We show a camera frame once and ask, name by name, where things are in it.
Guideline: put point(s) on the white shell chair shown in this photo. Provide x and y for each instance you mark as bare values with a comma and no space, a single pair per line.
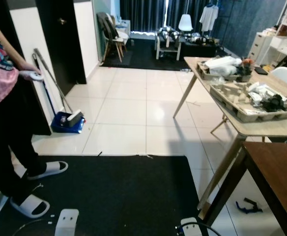
185,22

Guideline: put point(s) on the large black floor mat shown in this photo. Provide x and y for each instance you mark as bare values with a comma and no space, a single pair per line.
124,196

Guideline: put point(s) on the dark curtains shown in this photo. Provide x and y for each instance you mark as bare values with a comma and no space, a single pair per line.
143,15

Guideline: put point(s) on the person's hand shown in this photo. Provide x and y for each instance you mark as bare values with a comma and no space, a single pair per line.
26,67

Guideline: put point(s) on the dark room carpet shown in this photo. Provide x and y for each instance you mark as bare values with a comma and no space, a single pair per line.
141,59

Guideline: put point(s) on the hanging white shirt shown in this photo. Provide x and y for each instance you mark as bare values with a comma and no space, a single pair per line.
209,17

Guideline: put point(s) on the dark brown wooden table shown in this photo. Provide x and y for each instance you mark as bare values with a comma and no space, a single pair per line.
278,169

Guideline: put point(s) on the white slipper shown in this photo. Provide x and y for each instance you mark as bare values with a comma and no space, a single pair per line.
49,169
31,206

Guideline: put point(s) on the white shelf unit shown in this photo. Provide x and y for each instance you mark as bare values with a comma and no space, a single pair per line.
269,46

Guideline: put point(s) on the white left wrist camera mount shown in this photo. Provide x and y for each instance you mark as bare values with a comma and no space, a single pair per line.
68,222

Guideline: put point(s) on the small white side table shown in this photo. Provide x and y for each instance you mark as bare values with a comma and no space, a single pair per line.
168,48

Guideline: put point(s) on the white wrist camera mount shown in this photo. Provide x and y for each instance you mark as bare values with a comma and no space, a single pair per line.
68,222
191,228

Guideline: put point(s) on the large moulded cardboard tray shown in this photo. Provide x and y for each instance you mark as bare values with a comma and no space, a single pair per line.
229,97

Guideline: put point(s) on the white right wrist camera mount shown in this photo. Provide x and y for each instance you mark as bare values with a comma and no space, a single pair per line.
191,228

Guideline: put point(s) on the black door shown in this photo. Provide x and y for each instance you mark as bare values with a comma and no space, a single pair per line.
62,42

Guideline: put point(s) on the crumpled black trash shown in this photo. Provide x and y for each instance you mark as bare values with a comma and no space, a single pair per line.
275,103

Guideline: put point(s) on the light wooden table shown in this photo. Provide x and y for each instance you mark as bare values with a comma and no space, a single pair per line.
276,129

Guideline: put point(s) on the small orange flower plant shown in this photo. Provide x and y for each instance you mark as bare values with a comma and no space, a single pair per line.
245,66

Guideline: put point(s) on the blue and black tool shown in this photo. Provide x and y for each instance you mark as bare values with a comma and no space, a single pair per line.
249,208

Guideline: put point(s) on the person in pink shirt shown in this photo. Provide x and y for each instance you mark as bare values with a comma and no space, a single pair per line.
11,113

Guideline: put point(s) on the crumpled white paper trash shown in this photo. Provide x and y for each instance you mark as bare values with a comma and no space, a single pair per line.
259,92

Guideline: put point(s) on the small moulded cardboard tray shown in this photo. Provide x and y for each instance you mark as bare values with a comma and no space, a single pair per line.
207,73

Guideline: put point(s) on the white plastic bag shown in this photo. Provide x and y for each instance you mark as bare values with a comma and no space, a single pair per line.
222,64

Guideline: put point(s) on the cluttered black low table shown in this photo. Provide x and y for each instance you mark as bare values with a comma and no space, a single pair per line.
198,47

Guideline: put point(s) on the wooden chair with jacket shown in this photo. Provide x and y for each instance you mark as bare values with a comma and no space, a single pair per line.
110,34

